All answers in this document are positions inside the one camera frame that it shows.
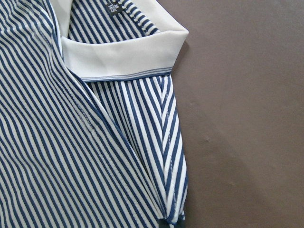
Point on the navy white striped polo shirt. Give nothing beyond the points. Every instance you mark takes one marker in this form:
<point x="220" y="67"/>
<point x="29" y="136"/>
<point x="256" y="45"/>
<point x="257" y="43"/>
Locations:
<point x="89" y="130"/>

